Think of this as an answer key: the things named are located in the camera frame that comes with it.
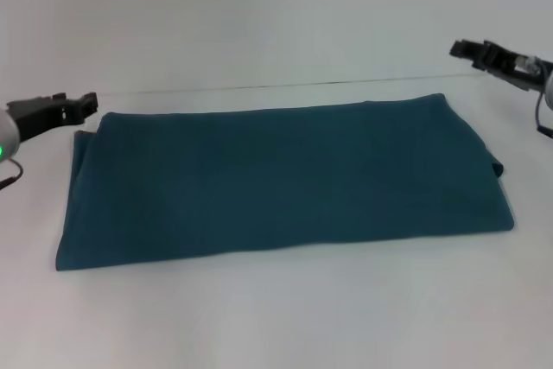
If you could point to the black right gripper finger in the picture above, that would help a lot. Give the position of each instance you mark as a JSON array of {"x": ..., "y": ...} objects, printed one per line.
[{"x": 466, "y": 50}]

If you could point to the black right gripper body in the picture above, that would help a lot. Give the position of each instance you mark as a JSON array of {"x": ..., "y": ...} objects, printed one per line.
[{"x": 514, "y": 68}]

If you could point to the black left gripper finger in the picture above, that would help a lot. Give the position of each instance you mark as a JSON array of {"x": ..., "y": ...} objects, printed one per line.
[{"x": 86, "y": 105}]

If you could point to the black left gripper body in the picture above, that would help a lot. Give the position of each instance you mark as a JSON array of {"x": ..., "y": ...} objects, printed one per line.
[{"x": 36, "y": 114}]

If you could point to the teal FREE print T-shirt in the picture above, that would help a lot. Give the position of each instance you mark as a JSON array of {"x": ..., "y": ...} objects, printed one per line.
[{"x": 281, "y": 179}]

